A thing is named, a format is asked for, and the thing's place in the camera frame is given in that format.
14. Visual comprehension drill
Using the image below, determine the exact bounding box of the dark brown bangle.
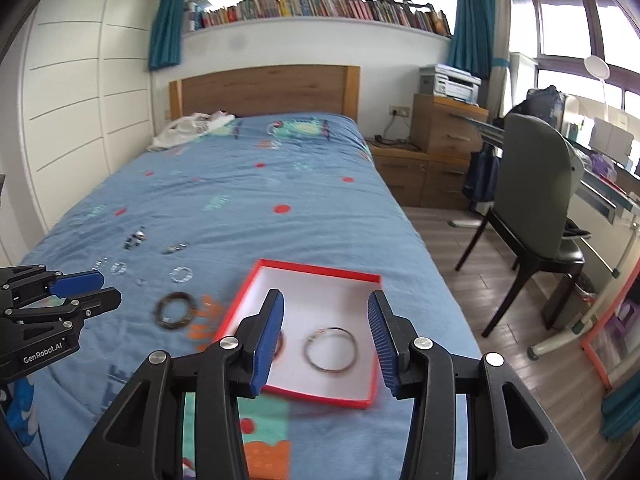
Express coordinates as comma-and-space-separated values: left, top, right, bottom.
154, 292, 198, 330

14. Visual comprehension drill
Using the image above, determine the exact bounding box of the wooden drawer chest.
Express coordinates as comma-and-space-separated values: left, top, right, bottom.
409, 93, 488, 160

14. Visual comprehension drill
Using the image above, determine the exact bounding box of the teal curtain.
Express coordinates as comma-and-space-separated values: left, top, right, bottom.
148, 0, 184, 72
447, 0, 496, 79

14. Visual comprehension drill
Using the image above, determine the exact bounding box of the blue patterned bedspread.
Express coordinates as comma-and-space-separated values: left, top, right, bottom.
25, 113, 480, 479

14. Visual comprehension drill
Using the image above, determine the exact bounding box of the dark blue hanging bag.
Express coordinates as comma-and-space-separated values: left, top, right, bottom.
462, 144, 500, 206

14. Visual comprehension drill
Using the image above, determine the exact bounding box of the amber bangle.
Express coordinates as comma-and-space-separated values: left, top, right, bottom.
273, 332, 285, 360

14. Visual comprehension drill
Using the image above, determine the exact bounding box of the wooden headboard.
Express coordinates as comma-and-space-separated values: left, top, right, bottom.
168, 64, 360, 120

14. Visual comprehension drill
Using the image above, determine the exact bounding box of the small silver charm cluster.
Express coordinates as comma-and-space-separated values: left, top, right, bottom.
162, 242, 189, 255

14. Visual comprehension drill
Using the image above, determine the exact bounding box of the row of books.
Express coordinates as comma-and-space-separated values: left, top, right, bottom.
183, 0, 452, 38

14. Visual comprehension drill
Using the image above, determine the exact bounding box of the white printer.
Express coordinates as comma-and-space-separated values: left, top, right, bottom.
419, 64, 482, 105

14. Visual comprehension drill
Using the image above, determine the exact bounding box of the thin silver bangle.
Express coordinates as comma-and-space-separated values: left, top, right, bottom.
303, 326, 359, 375

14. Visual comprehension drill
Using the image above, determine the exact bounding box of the white desk lamp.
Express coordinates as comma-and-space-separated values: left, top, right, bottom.
584, 54, 611, 122

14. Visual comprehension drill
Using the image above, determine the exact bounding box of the dark backpack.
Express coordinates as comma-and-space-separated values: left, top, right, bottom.
510, 84, 567, 131

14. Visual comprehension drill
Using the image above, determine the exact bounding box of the grey desk chair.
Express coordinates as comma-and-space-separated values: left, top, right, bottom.
454, 112, 592, 339

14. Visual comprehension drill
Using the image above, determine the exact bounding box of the black white bead bracelet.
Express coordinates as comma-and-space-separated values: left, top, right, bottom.
122, 225, 148, 252

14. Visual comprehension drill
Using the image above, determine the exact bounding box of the red shallow box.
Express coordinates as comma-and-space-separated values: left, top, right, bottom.
214, 259, 382, 408

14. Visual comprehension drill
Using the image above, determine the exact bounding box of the left teal curtain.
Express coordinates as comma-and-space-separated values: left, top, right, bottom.
148, 0, 184, 72

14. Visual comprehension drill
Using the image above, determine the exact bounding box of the low wooden nightstand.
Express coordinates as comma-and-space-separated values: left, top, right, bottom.
368, 141, 470, 209

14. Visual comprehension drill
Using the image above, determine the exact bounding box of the wall power socket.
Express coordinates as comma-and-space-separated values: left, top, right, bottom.
388, 106, 411, 118

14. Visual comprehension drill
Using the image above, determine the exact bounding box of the white garment on bed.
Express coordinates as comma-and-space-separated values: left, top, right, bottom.
148, 110, 235, 152

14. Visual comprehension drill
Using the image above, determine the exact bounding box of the right teal curtain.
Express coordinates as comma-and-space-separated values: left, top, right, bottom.
447, 0, 496, 79

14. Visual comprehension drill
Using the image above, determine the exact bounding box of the white wardrobe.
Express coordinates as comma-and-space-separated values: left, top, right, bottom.
20, 0, 158, 230

